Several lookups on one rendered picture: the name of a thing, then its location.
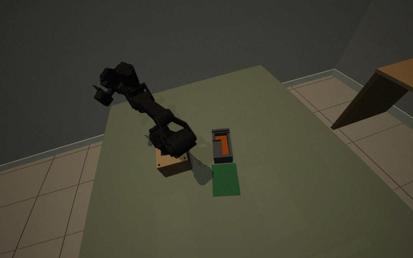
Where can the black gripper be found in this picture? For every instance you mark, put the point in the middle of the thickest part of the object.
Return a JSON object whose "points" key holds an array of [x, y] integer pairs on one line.
{"points": [[106, 97]]}

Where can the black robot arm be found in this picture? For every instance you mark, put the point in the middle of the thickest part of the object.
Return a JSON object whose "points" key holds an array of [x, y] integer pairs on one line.
{"points": [[168, 142]]}

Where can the orange l-shaped part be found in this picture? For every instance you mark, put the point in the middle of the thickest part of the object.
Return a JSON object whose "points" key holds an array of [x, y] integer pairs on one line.
{"points": [[224, 144]]}

